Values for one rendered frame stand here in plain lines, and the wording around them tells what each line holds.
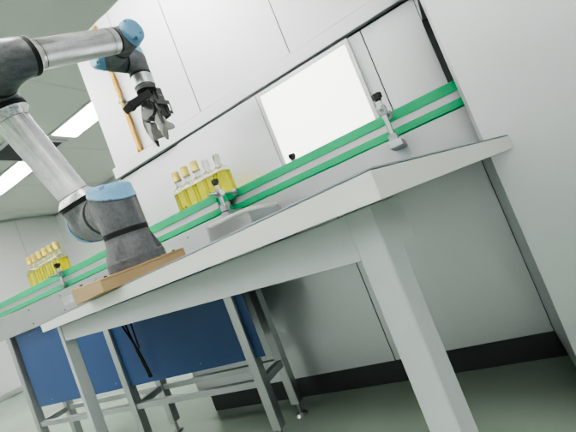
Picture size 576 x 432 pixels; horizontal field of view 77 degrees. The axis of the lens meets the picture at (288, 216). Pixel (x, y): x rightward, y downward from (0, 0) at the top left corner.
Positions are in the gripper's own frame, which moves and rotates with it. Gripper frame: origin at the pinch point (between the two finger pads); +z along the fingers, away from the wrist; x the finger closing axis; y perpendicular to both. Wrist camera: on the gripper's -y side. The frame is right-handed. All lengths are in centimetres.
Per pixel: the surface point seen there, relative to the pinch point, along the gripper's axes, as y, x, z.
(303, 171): 29, -32, 28
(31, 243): 179, 628, -107
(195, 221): 11.8, 11.9, 29.1
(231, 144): 39.3, 3.5, 0.7
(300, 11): 51, -45, -33
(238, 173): 39.0, 5.2, 14.0
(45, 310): -8, 120, 38
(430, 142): 34, -74, 37
